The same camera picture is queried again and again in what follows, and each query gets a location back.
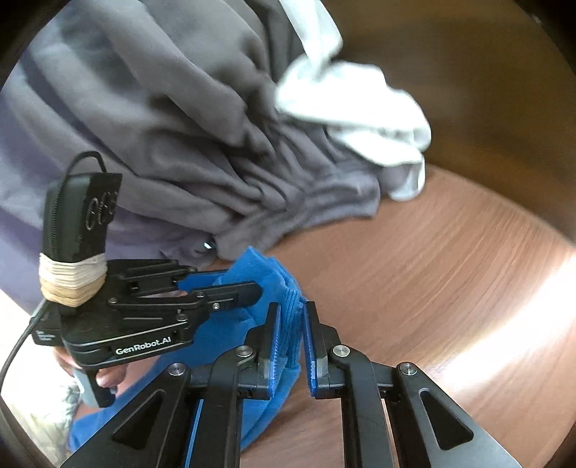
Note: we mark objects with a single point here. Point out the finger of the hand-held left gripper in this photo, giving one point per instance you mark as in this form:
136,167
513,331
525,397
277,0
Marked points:
202,281
234,297

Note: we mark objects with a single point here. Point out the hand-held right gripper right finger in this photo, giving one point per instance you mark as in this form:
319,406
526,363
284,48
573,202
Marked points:
311,360

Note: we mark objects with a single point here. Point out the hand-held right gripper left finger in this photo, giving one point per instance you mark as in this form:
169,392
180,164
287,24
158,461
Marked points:
273,355

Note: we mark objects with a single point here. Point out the blue pants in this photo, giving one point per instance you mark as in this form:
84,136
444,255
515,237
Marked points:
270,405

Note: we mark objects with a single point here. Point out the pale patterned cloth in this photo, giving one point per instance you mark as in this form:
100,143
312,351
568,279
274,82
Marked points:
45,418

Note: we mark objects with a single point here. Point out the purple grey curtain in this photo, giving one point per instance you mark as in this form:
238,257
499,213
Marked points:
180,112

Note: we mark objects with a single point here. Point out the person's left hand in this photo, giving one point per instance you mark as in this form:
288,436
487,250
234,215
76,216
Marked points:
112,377

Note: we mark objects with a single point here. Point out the white curtain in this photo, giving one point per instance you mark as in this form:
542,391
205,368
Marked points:
360,121

